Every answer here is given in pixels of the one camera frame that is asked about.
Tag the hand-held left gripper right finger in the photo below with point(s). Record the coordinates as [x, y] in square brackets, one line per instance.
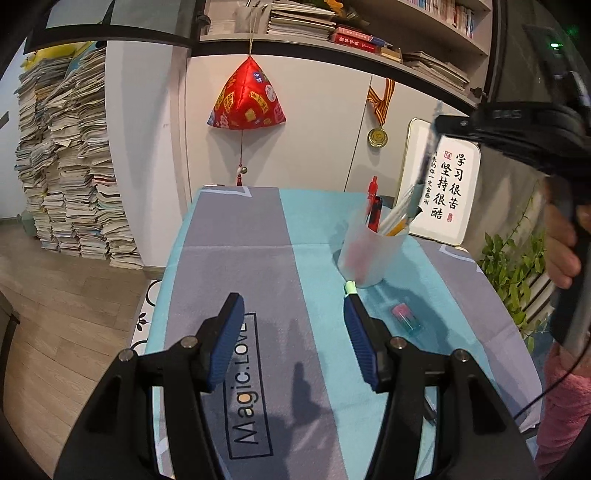
[362, 341]

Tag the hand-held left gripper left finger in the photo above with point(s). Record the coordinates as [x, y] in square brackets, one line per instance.
[226, 341]

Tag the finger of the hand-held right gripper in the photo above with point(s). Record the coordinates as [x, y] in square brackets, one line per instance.
[461, 125]

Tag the green highlighter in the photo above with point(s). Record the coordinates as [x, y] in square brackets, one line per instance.
[350, 288]

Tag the clear pen grey grip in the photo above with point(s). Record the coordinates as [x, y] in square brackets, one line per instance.
[419, 189]

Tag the translucent plastic cup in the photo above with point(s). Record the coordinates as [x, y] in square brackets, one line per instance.
[369, 258]

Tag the red retractable pen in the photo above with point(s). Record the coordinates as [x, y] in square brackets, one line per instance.
[372, 194]

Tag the white pen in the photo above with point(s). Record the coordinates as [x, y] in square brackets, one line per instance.
[392, 214]

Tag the yellow and black pen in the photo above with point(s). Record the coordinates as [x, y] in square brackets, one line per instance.
[399, 225]

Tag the dark blue pen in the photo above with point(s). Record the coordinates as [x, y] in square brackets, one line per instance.
[378, 212]

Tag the person's right hand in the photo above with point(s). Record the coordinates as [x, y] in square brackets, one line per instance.
[558, 249]

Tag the pink and green eraser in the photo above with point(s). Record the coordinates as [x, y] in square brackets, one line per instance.
[406, 317]

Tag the stack of thin booklets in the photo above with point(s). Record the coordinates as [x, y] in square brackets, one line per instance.
[438, 69]

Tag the framed calligraphy sign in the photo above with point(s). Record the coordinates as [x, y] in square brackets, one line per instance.
[450, 194]

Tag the white floral cloth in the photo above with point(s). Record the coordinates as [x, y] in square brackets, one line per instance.
[145, 318]

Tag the gold medal striped ribbon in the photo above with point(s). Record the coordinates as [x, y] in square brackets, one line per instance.
[377, 137]

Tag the black framed glass door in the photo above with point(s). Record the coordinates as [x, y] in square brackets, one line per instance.
[138, 18]
[512, 46]

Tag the blue and grey tablecloth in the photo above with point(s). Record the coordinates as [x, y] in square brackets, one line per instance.
[314, 258]

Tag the brown books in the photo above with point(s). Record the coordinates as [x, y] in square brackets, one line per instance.
[391, 55]

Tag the row of upright books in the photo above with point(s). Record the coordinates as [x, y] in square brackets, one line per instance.
[452, 14]

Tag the stack of red books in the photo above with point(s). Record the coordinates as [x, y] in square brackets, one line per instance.
[355, 39]

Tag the green potted plant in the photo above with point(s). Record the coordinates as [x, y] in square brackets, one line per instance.
[508, 272]

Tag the white radiator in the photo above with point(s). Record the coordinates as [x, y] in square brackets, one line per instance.
[540, 290]

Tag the yellow flowers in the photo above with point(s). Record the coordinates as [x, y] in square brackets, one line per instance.
[333, 4]

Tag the white bookshelf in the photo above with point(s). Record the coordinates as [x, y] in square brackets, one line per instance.
[295, 44]

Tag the stack of magazines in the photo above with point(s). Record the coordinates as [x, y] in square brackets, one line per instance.
[300, 25]

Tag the person's pink fleece clothing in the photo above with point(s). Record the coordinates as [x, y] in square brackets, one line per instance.
[563, 415]

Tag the red pyramid hanging ornament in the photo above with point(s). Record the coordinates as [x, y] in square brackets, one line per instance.
[247, 101]

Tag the grey sofa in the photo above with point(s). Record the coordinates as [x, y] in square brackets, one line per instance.
[7, 323]

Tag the tall stack of papers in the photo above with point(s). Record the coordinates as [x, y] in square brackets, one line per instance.
[69, 175]

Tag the small green bin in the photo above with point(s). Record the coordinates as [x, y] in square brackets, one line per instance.
[28, 224]

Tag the white pen holder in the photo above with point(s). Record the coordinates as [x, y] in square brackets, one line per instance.
[247, 21]

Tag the yellow plush toy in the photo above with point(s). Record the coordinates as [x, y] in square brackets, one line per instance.
[41, 54]

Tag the dark wall switch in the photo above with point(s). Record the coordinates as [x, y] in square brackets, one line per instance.
[3, 119]

